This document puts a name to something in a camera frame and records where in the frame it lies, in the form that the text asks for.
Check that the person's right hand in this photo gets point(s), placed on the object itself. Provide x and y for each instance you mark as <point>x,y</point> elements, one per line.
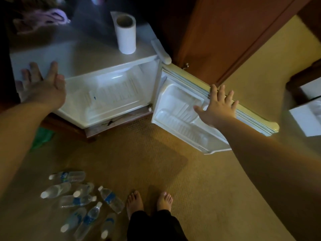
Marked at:
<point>219,110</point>

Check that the person's black trousers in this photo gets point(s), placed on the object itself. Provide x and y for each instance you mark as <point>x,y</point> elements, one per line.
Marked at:
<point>155,228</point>

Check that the person's left foot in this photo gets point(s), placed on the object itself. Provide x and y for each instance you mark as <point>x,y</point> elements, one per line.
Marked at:
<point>134,204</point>

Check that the white paper towel roll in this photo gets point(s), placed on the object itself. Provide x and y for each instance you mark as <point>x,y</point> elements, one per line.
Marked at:
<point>126,37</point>

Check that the person's left forearm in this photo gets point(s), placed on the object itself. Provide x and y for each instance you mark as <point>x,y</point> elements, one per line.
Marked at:
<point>17,138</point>

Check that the white mini fridge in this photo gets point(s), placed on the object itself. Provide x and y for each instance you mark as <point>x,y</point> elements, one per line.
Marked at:
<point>75,57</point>

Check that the green plastic bag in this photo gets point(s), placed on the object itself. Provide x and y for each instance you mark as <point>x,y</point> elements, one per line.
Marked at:
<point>41,139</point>

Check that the person's left hand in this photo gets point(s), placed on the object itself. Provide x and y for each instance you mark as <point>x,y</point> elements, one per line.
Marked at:
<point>42,92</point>

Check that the group of bottles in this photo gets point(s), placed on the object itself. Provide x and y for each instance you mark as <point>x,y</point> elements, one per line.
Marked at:
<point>112,199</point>

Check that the person's right foot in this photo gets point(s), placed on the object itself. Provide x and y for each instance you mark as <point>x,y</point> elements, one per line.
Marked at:
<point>164,202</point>

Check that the person's foot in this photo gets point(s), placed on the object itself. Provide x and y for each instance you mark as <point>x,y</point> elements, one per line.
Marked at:
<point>164,202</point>
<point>134,204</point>

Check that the white rectangular box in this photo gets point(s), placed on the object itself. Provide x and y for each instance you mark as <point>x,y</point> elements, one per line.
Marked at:
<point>306,117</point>

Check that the pink cloth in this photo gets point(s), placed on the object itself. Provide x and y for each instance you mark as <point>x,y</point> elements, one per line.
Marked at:
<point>47,17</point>

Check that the person's right forearm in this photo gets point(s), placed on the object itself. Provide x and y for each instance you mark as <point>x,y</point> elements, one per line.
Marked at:
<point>270,173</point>

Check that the wooden table with yellow top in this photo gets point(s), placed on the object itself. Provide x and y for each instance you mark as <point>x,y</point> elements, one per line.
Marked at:
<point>225,27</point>

